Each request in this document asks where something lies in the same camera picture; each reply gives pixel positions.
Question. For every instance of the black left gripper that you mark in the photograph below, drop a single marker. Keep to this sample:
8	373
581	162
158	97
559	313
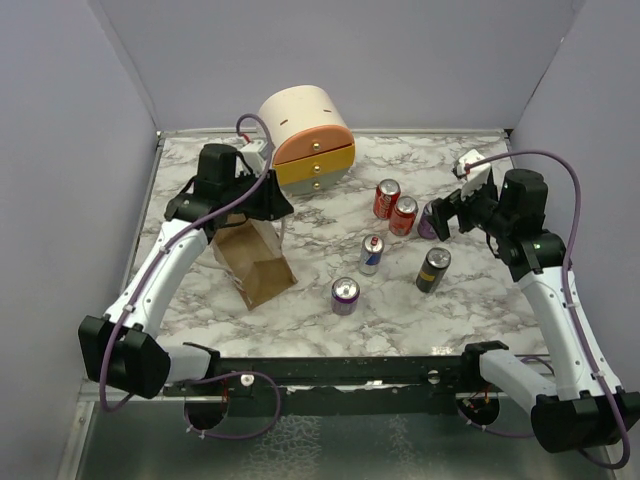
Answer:
273	203

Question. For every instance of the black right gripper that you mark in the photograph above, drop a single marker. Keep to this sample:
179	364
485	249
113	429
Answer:
444	209

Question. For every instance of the brown canvas bag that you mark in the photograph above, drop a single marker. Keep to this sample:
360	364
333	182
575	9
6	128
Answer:
252	256

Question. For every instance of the silver blue energy drink can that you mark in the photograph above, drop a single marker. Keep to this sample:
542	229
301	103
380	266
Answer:
372	249

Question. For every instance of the purple fanta can front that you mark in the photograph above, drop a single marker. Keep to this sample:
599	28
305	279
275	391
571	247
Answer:
345	292

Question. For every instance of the purple fanta can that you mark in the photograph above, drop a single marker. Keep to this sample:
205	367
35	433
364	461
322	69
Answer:
345	292
425	229

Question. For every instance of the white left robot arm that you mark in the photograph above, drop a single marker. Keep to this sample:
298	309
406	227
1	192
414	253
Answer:
120	348

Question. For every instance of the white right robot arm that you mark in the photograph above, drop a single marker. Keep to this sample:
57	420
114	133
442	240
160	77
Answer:
585	404

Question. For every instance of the purple fanta can rear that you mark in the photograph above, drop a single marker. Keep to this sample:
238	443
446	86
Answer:
425	229

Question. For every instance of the red cola can front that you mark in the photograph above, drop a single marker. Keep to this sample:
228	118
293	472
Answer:
403	216

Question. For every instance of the red cola can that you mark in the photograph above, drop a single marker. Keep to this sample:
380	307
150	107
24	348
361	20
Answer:
387	193
403	216

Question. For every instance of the black yellow can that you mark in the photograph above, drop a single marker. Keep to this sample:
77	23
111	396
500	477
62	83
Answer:
433	269

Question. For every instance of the red cola can rear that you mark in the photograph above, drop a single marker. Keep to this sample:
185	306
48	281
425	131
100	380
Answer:
387	193

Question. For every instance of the cream round drawer cabinet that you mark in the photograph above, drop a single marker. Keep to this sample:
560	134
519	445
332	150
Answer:
313	147

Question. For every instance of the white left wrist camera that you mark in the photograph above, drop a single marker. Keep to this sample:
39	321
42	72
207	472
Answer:
256	154

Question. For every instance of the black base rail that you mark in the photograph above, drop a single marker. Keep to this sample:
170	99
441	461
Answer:
338	386

